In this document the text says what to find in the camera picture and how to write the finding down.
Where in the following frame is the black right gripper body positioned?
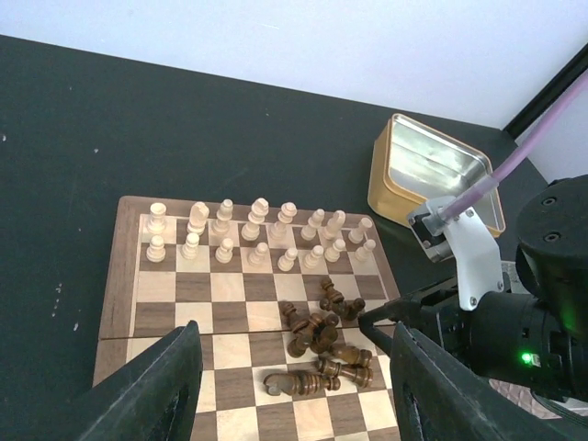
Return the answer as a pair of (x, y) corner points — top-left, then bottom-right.
(394, 279), (574, 400)

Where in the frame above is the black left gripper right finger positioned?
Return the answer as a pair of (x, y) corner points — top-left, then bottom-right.
(390, 323), (587, 440)

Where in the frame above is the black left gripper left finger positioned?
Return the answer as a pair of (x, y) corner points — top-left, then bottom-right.
(63, 321), (203, 440)

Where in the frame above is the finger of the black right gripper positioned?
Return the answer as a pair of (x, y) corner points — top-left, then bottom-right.
(358, 299), (413, 356)

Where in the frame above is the pile of dark pieces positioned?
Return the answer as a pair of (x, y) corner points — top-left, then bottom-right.
(263, 277), (373, 396)

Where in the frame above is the wooden chess board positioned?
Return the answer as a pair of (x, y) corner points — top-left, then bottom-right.
(94, 196), (400, 440)

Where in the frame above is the silver patterned tin lid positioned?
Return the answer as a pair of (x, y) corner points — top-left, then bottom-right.
(480, 261), (574, 418)

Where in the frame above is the white pawn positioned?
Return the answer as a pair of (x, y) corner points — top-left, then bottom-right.
(277, 247), (298, 272)
(215, 237), (234, 265)
(302, 245), (324, 269)
(146, 235), (166, 263)
(355, 239), (377, 262)
(324, 238), (346, 263)
(180, 232), (200, 260)
(247, 243), (269, 266)

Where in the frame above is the white rook far right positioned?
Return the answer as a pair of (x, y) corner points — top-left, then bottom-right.
(348, 217), (373, 244)

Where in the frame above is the white rook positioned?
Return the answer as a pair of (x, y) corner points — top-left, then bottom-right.
(348, 217), (373, 244)
(146, 202), (166, 234)

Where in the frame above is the white knight right side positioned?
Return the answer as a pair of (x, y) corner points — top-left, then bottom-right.
(322, 209), (346, 241)

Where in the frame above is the white bishop right side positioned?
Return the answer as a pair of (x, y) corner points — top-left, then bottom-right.
(300, 209), (325, 241)

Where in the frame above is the gold square tin box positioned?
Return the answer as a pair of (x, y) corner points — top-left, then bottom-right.
(367, 113), (492, 227)

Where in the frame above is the white queen piece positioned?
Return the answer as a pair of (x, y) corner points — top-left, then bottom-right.
(268, 201), (298, 240)

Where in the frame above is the white king piece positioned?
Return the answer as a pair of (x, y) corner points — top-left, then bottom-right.
(241, 198), (269, 242)

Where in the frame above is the white rook far left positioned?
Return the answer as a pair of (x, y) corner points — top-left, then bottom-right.
(146, 202), (166, 234)

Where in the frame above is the white knight back row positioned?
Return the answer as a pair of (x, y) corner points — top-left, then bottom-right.
(187, 201), (209, 235)

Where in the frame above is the white bishop back row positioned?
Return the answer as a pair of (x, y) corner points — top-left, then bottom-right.
(212, 198), (233, 236)

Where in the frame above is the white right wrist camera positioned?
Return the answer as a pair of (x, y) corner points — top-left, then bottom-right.
(407, 196), (503, 311)

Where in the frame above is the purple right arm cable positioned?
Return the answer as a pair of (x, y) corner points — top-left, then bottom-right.
(440, 68), (588, 217)

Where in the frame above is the right black frame post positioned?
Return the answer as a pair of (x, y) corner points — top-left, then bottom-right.
(503, 43), (588, 139)

